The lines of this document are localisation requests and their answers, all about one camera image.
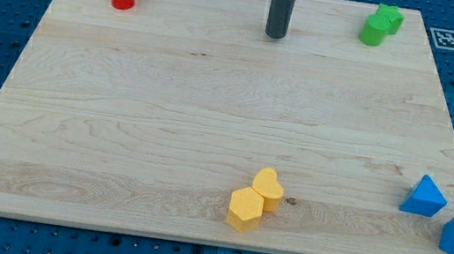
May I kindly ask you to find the white fiducial marker tag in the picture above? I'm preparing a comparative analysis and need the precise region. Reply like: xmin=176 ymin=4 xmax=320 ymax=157
xmin=429 ymin=27 xmax=454 ymax=51

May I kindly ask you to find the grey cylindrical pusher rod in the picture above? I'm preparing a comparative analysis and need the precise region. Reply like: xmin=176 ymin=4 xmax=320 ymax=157
xmin=264 ymin=0 xmax=295 ymax=40

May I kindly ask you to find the blue triangle block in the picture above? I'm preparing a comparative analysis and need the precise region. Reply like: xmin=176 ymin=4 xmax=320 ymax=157
xmin=399 ymin=175 xmax=447 ymax=217

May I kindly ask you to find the green cylinder block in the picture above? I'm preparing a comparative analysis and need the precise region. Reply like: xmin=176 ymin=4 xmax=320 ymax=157
xmin=359 ymin=13 xmax=391 ymax=47

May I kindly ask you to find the yellow hexagon block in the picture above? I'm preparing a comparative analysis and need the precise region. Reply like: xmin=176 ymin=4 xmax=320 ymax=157
xmin=227 ymin=187 xmax=264 ymax=233

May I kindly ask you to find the green star block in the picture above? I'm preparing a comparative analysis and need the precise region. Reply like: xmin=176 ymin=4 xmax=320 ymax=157
xmin=376 ymin=4 xmax=405 ymax=35

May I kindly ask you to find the wooden board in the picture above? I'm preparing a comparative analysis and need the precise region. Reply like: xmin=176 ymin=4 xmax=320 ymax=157
xmin=0 ymin=0 xmax=454 ymax=254

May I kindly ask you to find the yellow heart block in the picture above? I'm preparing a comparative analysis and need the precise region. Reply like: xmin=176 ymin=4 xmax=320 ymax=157
xmin=252 ymin=168 xmax=285 ymax=212

